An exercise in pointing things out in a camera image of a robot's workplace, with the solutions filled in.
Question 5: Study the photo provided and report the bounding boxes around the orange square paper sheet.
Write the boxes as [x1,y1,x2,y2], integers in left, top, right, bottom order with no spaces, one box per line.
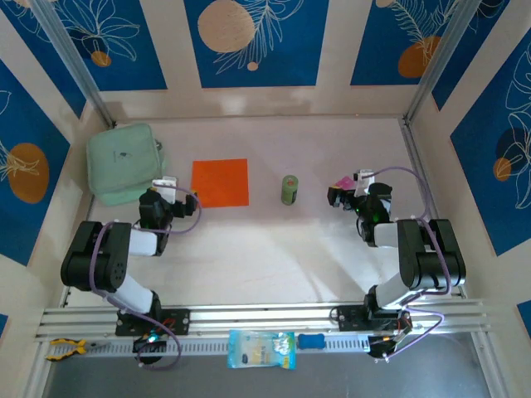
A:
[191,158,251,208]

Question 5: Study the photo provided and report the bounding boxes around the aluminium frame post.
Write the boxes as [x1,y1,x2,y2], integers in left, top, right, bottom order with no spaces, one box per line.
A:
[31,0,117,128]
[402,0,489,125]

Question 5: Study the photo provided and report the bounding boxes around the aluminium extrusion rail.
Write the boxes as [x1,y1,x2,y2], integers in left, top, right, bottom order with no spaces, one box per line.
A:
[35,298,493,343]

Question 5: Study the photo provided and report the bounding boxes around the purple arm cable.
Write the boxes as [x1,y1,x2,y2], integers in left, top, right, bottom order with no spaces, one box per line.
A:
[364,165,453,364]
[89,185,204,372]

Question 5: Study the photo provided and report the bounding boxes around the mint green fabric pouch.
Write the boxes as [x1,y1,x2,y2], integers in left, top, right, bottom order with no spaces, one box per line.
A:
[85,123,169,207]

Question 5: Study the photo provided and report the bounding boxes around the yellow-handled pliers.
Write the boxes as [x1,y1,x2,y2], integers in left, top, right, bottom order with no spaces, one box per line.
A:
[44,337,111,362]

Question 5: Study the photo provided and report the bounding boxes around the green can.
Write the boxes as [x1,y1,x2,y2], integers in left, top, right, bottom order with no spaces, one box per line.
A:
[281,174,300,206]

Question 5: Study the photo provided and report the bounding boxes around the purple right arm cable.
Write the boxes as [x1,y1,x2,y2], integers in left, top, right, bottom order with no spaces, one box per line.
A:
[364,165,453,364]

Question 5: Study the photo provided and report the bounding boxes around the blue bone-shaped object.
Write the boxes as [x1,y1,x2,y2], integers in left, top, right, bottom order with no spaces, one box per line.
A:
[298,332,326,351]

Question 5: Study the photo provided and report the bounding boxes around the wet wipes packet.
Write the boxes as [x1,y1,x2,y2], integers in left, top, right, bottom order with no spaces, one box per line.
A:
[227,329,298,370]

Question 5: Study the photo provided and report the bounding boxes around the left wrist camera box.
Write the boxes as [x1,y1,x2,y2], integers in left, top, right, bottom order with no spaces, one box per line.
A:
[151,176,179,200]

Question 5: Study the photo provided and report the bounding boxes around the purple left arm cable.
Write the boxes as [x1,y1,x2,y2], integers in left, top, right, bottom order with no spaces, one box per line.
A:
[89,185,204,372]

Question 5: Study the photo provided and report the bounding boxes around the white slotted cable duct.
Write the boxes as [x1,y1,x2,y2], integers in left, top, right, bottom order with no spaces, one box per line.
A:
[45,331,374,361]

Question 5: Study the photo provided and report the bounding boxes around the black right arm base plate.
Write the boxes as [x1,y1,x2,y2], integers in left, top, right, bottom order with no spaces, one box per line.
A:
[331,304,414,332]

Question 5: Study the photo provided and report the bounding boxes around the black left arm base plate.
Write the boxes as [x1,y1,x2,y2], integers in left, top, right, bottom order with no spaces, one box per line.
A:
[114,308,192,337]

